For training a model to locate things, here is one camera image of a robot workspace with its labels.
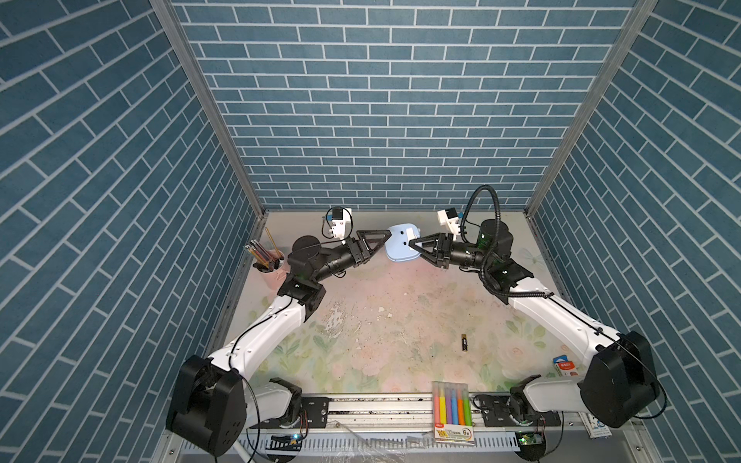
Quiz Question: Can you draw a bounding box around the light blue alarm clock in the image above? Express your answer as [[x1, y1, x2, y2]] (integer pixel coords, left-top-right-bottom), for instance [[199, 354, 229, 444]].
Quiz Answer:
[[384, 223, 421, 262]]

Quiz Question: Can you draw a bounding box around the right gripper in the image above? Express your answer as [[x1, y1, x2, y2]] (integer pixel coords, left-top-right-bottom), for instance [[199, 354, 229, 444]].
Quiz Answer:
[[411, 236, 490, 275]]

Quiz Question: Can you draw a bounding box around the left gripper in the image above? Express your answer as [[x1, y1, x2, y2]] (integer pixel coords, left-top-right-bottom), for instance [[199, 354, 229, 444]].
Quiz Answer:
[[309, 236, 388, 286]]

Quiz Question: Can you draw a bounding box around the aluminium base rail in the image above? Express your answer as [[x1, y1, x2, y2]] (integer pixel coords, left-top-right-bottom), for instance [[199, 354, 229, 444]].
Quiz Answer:
[[218, 393, 658, 462]]

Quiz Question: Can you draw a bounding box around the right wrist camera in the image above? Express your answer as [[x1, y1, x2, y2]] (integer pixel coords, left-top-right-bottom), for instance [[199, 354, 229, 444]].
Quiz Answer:
[[436, 208, 461, 237]]

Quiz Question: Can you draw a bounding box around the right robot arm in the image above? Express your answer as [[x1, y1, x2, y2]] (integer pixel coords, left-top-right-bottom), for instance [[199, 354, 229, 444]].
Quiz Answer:
[[408, 185, 670, 428]]

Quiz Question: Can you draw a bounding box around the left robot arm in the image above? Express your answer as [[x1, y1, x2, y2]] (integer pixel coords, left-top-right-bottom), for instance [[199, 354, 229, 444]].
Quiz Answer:
[[166, 230, 392, 457]]

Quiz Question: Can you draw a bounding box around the highlighter marker pack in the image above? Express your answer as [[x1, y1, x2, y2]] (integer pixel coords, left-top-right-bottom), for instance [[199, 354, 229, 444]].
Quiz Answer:
[[432, 381, 475, 447]]

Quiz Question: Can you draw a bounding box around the pink pencil cup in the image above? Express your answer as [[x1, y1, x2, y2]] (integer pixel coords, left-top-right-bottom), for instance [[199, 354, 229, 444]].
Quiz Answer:
[[244, 227, 289, 291]]

